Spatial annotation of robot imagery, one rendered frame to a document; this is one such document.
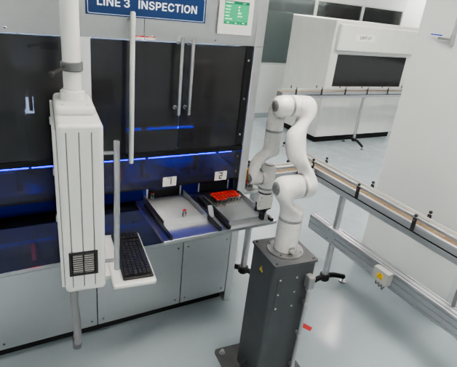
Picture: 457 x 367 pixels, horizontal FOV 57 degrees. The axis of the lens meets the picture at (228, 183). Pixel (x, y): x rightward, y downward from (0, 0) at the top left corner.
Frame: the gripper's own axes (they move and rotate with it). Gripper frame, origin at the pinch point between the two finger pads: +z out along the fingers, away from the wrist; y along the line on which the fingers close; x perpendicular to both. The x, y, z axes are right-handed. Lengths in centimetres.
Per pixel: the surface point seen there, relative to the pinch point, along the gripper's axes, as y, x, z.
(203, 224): 32.5, -8.4, 4.3
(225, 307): -4, -33, 92
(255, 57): -8, -38, -82
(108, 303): 77, -39, 68
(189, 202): 29.0, -34.9, 3.9
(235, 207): 4.6, -21.2, 4.0
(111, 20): 74, -39, -96
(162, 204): 45, -37, 4
